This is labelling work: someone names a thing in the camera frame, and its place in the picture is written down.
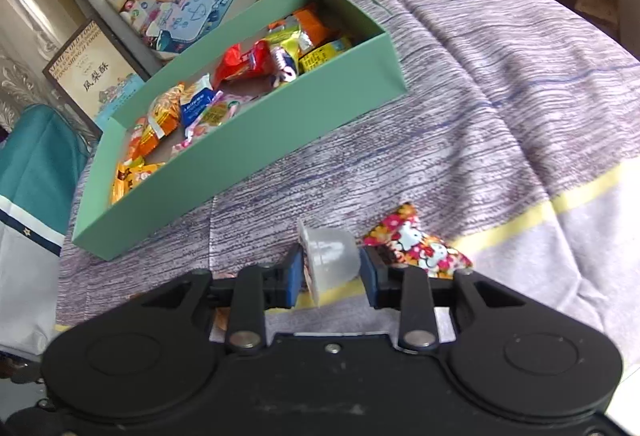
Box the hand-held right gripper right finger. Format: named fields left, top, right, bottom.
left=360, top=247, right=549, bottom=352

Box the clear jelly cup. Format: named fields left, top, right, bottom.
left=297, top=219, right=362, bottom=307

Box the green cardboard box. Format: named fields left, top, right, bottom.
left=71, top=0, right=407, bottom=261

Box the floral cat print snack packet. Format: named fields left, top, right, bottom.
left=362, top=202, right=474, bottom=279

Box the orange silver snack packet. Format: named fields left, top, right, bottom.
left=292, top=4, right=335, bottom=47

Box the red rainbow snack packet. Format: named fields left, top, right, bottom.
left=212, top=40, right=274, bottom=89

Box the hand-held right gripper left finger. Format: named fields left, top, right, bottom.
left=127, top=246, right=305, bottom=352

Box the dark framed pastry box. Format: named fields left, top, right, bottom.
left=42, top=20, right=152, bottom=137

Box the yellow green snack packet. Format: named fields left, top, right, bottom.
left=264, top=20, right=302, bottom=52

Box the purple white candy packet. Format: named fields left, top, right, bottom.
left=270, top=44, right=299, bottom=89

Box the brown cardboard box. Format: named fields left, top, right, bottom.
left=574, top=0, right=622, bottom=42

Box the teal white striped cloth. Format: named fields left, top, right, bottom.
left=0, top=104, right=91, bottom=358

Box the yellow orange snack packet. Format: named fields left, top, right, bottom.
left=109, top=160, right=167, bottom=207

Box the blue snack packet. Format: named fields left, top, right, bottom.
left=179, top=74, right=217, bottom=127

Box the pink snack packet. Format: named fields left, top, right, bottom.
left=171, top=90, right=257, bottom=163

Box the orange green label snack packet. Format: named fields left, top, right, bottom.
left=127, top=116, right=162, bottom=163

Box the orange noodle print snack packet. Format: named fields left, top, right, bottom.
left=149, top=84, right=185, bottom=137

